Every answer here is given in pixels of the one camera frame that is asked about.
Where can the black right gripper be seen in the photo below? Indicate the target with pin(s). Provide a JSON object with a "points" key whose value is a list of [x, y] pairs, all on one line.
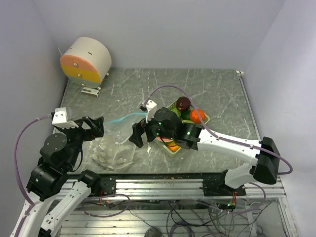
{"points": [[138, 129]]}

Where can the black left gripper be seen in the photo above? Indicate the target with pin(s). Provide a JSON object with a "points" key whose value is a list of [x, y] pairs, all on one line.
{"points": [[96, 128]]}

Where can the clear polka dot zip bag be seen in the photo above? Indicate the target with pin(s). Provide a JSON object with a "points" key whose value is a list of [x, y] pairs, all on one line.
{"points": [[113, 151]]}

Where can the orange green mango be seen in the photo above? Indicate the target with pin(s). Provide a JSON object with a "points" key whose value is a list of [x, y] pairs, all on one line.
{"points": [[173, 147]]}

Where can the dark red plum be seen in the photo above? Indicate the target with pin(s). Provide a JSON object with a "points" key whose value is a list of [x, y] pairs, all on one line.
{"points": [[183, 103]]}

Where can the orange tangerine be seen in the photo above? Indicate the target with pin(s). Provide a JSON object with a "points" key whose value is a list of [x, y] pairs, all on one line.
{"points": [[197, 116]]}

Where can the watermelon slice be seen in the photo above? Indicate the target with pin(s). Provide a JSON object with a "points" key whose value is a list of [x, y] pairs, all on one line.
{"points": [[167, 142]]}

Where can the dark green avocado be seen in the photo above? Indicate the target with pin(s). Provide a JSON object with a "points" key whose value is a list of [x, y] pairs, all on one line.
{"points": [[185, 115]]}

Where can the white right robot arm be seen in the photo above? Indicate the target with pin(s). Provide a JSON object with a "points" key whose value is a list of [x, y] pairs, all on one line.
{"points": [[260, 158]]}

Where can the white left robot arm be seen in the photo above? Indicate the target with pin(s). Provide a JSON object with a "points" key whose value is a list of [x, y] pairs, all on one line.
{"points": [[59, 155]]}

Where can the clear blue-zipper plastic bag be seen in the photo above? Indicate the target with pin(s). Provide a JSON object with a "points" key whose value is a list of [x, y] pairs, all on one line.
{"points": [[133, 117]]}

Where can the small green cabbage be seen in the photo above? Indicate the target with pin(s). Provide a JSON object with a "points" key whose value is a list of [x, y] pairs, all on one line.
{"points": [[176, 111]]}

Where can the round cream drawer cabinet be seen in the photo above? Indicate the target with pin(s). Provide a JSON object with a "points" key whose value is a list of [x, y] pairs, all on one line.
{"points": [[86, 62]]}

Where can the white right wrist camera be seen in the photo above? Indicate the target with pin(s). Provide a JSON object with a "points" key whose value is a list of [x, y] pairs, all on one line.
{"points": [[150, 108]]}

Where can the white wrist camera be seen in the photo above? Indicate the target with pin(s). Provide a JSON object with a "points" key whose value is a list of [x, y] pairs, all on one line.
{"points": [[150, 108], [62, 118]]}

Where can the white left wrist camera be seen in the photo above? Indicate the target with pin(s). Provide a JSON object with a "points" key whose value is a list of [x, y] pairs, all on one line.
{"points": [[62, 118]]}

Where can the small white metal bracket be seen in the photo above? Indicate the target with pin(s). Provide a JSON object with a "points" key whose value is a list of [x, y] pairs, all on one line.
{"points": [[90, 91]]}

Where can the aluminium rail base frame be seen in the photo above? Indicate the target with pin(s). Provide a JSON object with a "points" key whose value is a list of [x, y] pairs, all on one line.
{"points": [[175, 186]]}

